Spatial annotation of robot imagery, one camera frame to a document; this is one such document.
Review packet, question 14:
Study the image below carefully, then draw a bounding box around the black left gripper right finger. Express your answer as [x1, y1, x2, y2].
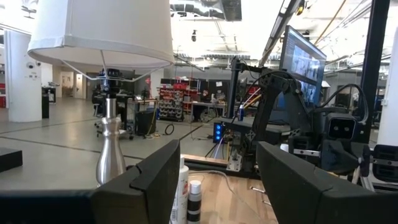
[256, 141, 398, 224]

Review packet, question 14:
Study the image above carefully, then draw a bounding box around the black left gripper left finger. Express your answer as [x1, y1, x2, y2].
[0, 139, 181, 224]

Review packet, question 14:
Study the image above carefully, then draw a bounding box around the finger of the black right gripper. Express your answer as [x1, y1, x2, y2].
[360, 145, 373, 169]
[322, 139, 358, 174]

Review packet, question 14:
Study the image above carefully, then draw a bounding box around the large white paint bottle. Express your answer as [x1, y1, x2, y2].
[170, 155, 190, 224]

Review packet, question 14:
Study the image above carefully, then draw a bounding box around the small black paint bottle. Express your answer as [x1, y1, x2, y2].
[187, 179, 202, 224]

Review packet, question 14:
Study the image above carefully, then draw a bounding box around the black workstation desk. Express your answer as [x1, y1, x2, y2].
[220, 116, 293, 146]

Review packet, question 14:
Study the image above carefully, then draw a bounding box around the white square column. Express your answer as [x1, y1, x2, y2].
[377, 27, 398, 147]

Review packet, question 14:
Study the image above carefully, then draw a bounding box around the black equipment case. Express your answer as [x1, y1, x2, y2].
[136, 109, 157, 136]

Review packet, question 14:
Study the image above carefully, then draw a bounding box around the computer monitor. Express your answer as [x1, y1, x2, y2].
[278, 25, 327, 108]

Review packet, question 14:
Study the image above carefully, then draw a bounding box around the blue-lit hub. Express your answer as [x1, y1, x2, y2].
[213, 122, 225, 144]

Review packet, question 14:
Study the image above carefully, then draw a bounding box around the red bin parts shelf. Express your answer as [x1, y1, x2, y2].
[157, 81, 200, 123]

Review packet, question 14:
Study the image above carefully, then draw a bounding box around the black equipment cart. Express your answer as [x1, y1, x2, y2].
[91, 68, 137, 141]

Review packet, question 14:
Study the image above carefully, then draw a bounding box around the person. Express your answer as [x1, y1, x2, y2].
[192, 88, 218, 122]

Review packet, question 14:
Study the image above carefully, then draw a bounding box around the black floor bin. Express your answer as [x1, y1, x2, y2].
[41, 93, 50, 119]

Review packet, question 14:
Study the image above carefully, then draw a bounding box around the black flat box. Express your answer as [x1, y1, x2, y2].
[0, 147, 24, 173]

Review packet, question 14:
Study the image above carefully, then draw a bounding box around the white round column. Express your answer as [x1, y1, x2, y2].
[3, 29, 44, 123]

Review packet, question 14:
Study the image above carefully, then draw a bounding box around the white shade silver table lamp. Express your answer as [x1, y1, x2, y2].
[27, 0, 175, 187]

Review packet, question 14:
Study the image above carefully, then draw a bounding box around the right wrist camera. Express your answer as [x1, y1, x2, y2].
[325, 112, 358, 141]

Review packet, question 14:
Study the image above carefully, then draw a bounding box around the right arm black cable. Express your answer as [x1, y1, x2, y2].
[309, 83, 370, 127]

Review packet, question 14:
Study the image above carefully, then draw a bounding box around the silver angle bracket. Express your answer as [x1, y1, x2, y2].
[226, 151, 243, 172]

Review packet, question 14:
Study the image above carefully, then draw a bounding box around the yellow ceiling cable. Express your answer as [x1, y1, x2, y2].
[313, 0, 348, 44]

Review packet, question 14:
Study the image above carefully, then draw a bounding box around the ceiling ventilation duct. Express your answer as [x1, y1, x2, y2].
[169, 0, 243, 22]

